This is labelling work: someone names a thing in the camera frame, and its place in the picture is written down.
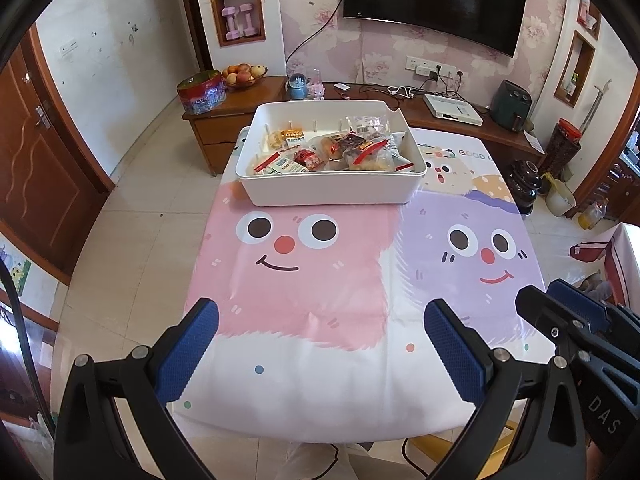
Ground wooden television cabinet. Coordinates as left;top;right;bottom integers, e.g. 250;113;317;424
182;76;546;176

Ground cartoon face tablecloth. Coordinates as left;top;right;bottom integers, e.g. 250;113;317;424
172;125;548;446

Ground black television cable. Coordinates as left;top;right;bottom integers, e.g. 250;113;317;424
285;7;346;76

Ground white printed cloth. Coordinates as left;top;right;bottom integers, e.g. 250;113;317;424
570;222;640;306

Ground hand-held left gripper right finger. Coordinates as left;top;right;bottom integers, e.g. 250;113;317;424
422;299;586;480

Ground dark green air fryer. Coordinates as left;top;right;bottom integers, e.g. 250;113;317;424
489;80;531;132

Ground yellow oil bottle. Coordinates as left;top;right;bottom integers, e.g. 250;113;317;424
577;197;610;231

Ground brown wooden door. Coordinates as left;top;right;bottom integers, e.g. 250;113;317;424
0;25;111;286

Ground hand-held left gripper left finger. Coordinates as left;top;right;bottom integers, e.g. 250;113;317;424
54;297;221;480

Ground red round tin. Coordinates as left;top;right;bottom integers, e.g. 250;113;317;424
176;70;226;115

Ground thick black cable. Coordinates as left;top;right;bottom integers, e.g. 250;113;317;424
0;260;56;436

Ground yellow white pitcher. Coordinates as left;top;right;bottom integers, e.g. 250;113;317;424
542;172;577;218

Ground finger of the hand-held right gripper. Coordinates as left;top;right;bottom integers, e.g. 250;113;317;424
546;280;640;333
515;285;596;361

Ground colourful wall poster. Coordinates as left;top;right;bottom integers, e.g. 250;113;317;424
0;245;32;296

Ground white red print packet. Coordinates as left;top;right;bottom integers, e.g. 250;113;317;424
387;132;416;171

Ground white plastic bin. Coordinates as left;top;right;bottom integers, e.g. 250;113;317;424
235;101;427;207

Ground white wall sockets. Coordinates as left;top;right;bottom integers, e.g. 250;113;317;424
405;56;453;78

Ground white set-top box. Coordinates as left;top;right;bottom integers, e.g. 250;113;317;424
422;94;484;127

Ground red snack packet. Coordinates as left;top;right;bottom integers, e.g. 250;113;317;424
292;147;323;171

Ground fruit basket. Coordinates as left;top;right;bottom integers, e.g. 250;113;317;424
220;62;268;91

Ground dark snack packet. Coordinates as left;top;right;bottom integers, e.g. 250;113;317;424
340;132;366;156

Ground black television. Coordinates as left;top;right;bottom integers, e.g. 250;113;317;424
342;0;530;58

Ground dark jar red lid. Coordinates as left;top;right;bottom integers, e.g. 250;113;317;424
542;118;583;181

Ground pink dumbbell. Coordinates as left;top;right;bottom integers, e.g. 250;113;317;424
221;6;241;41
238;4;257;37

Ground yellow stool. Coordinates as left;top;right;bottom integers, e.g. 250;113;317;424
407;425;516;480

